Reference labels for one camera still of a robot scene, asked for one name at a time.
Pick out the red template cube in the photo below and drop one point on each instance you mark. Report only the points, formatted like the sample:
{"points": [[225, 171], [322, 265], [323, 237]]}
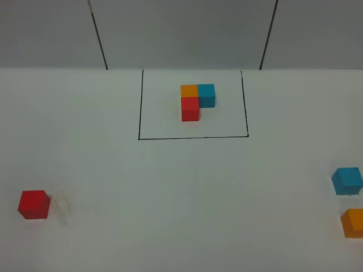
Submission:
{"points": [[190, 110]]}

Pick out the blue loose cube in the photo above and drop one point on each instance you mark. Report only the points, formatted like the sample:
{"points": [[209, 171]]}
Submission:
{"points": [[347, 181]]}

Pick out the orange template cube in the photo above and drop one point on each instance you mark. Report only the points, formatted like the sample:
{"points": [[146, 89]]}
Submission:
{"points": [[189, 90]]}

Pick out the blue template cube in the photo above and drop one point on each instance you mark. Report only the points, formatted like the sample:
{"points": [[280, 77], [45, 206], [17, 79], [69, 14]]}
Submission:
{"points": [[207, 95]]}

